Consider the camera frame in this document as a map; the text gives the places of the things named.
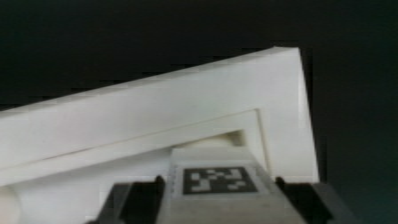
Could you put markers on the white table leg front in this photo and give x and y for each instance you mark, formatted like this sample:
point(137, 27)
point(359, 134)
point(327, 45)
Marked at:
point(220, 191)

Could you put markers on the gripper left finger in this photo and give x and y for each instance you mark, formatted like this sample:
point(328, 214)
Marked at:
point(131, 203)

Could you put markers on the white square tabletop part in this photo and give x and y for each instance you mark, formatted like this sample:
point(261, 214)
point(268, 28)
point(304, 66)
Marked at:
point(92, 139)

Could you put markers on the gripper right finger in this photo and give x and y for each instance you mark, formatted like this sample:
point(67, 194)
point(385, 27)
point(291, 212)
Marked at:
point(316, 202)

